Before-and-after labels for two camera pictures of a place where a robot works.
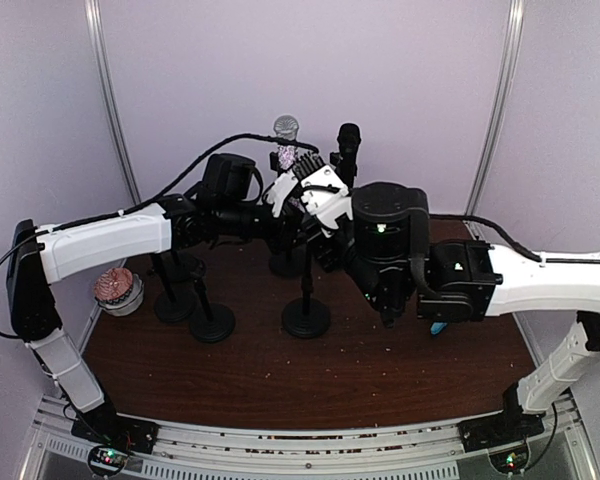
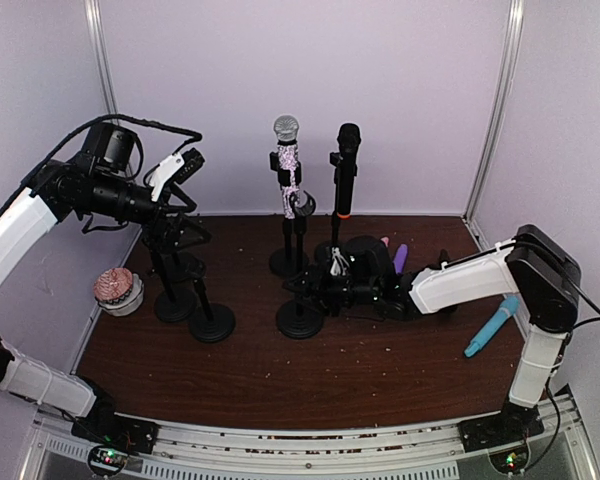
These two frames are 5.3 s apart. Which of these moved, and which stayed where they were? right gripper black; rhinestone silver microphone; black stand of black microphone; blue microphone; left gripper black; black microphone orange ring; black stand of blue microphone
Moved: blue microphone; left gripper black; right gripper black
Stayed: black microphone orange ring; rhinestone silver microphone; black stand of black microphone; black stand of blue microphone
